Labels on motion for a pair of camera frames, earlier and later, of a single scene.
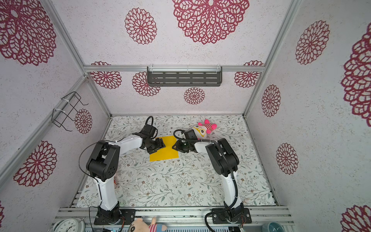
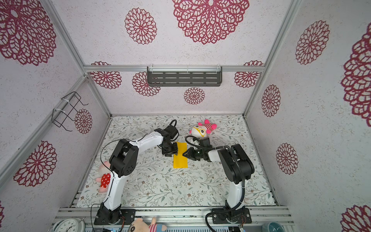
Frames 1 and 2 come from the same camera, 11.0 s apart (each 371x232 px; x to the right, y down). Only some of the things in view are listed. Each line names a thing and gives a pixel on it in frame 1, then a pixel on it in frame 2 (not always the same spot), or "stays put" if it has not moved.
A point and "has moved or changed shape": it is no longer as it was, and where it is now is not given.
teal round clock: (273, 226) stays put
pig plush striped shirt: (139, 225) stays put
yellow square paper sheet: (166, 153) has moved or changed shape
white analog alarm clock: (70, 224) stays put
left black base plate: (126, 217) stays put
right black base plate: (235, 215) stays put
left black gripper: (160, 144) to (169, 155)
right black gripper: (178, 147) to (191, 155)
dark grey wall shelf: (184, 76) stays put
